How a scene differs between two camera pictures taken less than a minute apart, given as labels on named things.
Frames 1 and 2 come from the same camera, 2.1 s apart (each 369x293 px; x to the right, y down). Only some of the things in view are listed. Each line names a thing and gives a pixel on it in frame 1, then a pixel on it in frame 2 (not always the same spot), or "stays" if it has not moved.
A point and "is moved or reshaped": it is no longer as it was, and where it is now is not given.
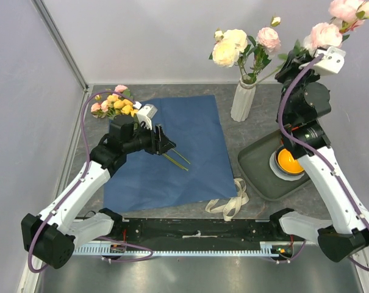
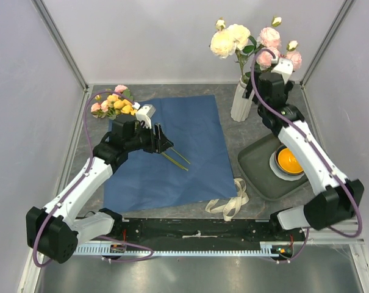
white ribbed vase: [244, 97] stays
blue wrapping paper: [197, 170] stays
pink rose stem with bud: [268, 43] stays
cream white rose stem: [231, 48] is moved or reshaped
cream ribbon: [231, 208] stays
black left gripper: [159, 143] stays
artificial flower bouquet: [121, 102] stays
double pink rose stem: [345, 15] → [264, 58]
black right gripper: [294, 64] → [249, 89]
